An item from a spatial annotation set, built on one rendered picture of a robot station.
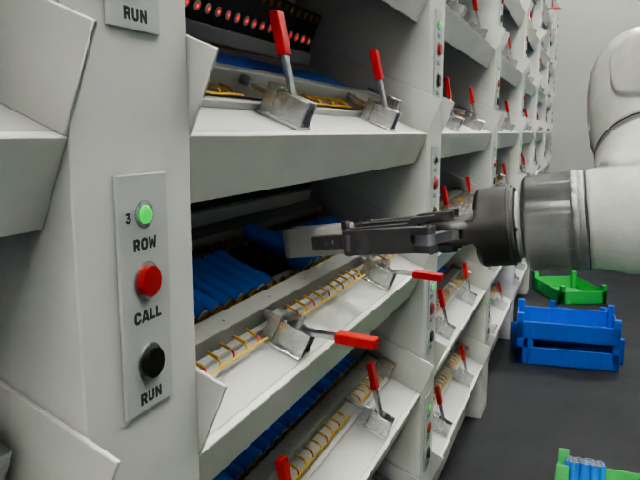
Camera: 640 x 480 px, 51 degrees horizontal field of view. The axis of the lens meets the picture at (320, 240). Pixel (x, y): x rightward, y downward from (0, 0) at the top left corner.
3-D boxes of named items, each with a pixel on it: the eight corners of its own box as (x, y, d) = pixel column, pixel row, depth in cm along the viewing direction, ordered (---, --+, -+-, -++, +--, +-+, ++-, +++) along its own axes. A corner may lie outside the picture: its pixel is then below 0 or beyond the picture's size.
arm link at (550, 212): (590, 260, 64) (526, 264, 67) (582, 167, 63) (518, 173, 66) (590, 279, 56) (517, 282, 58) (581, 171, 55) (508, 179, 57)
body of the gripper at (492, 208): (520, 272, 58) (417, 277, 62) (528, 256, 66) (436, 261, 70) (512, 188, 58) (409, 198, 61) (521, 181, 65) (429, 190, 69)
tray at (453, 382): (475, 379, 167) (499, 332, 163) (420, 503, 112) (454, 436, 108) (403, 341, 173) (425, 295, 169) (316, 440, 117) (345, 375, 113)
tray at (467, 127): (484, 150, 158) (510, 95, 154) (429, 160, 103) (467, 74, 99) (408, 117, 164) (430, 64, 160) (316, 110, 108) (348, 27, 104)
